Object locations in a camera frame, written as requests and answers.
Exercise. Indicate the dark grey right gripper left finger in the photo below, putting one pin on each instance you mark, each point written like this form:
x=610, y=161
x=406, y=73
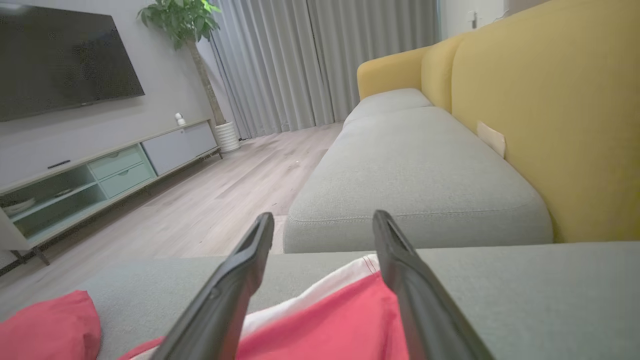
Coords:
x=225, y=300

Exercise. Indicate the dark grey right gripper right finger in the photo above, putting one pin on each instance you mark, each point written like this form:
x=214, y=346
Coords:
x=425, y=310

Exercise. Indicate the red Bulls basketball jersey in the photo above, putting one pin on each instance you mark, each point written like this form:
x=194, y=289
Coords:
x=330, y=325

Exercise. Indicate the grey sofa chaise cushion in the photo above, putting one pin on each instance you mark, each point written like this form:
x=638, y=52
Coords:
x=525, y=300

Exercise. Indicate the grey sofa seat cushion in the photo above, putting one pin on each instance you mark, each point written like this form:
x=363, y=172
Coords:
x=410, y=170
x=387, y=102

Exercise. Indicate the grey and green TV cabinet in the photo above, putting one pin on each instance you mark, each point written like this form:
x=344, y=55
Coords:
x=175, y=147

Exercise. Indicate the white ribbed plant pot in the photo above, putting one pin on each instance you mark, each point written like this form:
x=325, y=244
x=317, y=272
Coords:
x=227, y=137

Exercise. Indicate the white sofa fabric tag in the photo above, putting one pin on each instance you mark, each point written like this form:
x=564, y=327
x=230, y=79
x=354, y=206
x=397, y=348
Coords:
x=491, y=137

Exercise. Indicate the small white cabinet figurine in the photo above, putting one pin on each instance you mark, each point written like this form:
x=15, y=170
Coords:
x=179, y=119

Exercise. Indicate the black remote control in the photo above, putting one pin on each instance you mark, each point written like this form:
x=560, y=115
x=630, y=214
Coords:
x=59, y=164

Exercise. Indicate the white bowl in cabinet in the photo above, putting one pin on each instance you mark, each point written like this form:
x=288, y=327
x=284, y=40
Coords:
x=17, y=206

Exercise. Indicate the grey pleated curtain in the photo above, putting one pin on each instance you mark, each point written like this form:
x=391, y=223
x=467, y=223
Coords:
x=310, y=60

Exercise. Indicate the green potted tree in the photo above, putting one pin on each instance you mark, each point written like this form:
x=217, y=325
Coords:
x=182, y=20

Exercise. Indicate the black flat screen TV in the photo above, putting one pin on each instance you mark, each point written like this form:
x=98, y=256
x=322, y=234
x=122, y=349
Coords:
x=60, y=60

